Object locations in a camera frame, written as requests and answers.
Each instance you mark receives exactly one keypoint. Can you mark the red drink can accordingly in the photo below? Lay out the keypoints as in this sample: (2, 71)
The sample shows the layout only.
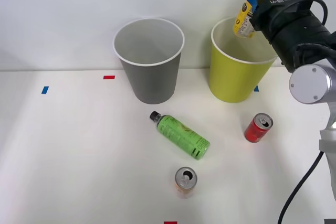
(253, 133)

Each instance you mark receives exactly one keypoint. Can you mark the green plastic bottle black cap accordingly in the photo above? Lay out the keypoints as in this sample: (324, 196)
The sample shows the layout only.
(181, 135)

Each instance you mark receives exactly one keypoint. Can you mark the grey plastic waste bin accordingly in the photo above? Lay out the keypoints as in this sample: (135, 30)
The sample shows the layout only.
(153, 83)

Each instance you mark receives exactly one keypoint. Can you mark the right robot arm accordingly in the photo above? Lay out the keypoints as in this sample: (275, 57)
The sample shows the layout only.
(309, 85)

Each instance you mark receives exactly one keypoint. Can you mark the orange drink can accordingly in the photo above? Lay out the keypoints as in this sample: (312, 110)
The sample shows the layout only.
(186, 178)

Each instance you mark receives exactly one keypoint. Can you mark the yellow-green plastic waste bin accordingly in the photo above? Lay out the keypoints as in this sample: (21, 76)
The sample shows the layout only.
(232, 78)

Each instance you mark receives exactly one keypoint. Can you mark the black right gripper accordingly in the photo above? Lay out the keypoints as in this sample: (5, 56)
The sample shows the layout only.
(273, 15)

